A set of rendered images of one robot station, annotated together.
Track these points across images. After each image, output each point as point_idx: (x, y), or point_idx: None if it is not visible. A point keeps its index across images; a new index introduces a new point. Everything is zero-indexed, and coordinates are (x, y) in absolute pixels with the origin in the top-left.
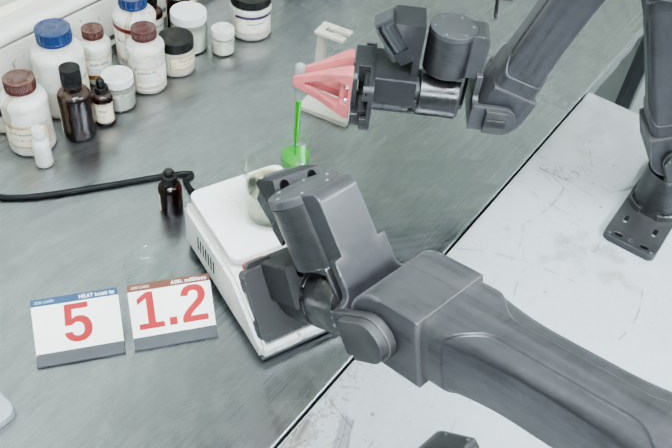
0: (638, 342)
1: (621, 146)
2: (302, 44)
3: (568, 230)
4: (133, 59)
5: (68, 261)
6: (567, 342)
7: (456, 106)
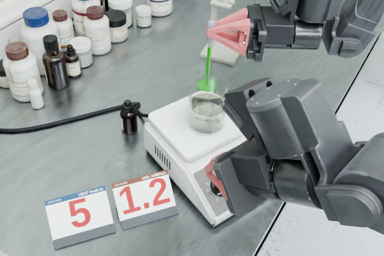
0: None
1: None
2: (194, 16)
3: None
4: (89, 31)
5: (64, 170)
6: None
7: (320, 40)
